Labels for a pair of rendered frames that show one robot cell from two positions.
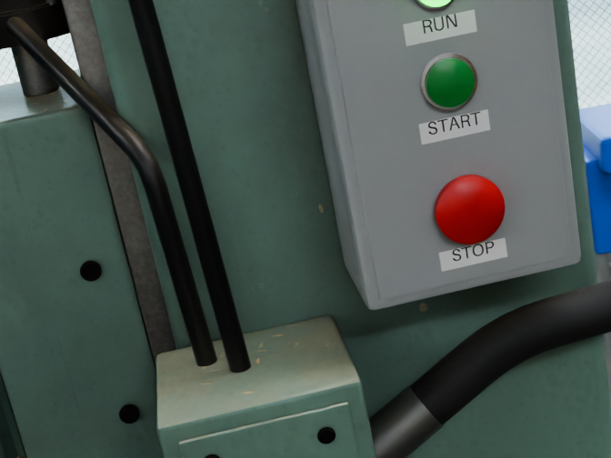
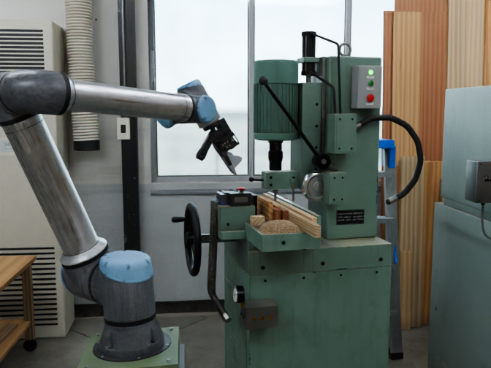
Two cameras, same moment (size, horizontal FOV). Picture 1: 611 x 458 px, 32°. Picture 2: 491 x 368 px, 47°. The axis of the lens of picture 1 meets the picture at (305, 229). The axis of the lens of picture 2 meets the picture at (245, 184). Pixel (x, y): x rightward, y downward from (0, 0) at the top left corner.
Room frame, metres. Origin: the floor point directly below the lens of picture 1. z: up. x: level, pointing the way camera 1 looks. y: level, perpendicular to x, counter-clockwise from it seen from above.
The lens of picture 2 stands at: (-1.63, 0.77, 1.31)
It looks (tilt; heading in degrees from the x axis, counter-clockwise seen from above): 7 degrees down; 350
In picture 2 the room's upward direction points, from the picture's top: straight up
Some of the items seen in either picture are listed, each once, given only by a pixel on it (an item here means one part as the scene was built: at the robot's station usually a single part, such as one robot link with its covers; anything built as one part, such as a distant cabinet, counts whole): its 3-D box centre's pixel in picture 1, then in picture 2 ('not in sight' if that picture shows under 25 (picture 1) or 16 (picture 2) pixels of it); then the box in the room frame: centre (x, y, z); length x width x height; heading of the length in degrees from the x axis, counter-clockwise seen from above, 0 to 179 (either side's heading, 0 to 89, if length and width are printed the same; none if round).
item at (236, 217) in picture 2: not in sight; (233, 215); (0.48, 0.45, 0.92); 0.15 x 0.13 x 0.09; 4
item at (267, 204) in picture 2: not in sight; (264, 208); (0.48, 0.33, 0.94); 0.16 x 0.02 x 0.08; 4
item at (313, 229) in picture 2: not in sight; (288, 215); (0.41, 0.25, 0.92); 0.60 x 0.02 x 0.04; 4
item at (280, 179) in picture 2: not in sight; (280, 181); (0.58, 0.24, 1.03); 0.14 x 0.07 x 0.09; 94
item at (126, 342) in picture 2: not in sight; (131, 328); (0.02, 0.83, 0.67); 0.19 x 0.19 x 0.10
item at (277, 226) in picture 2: not in sight; (279, 225); (0.24, 0.32, 0.92); 0.14 x 0.09 x 0.04; 94
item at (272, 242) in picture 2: not in sight; (254, 225); (0.49, 0.36, 0.87); 0.61 x 0.30 x 0.06; 4
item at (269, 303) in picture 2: not in sight; (258, 314); (0.31, 0.38, 0.58); 0.12 x 0.08 x 0.08; 94
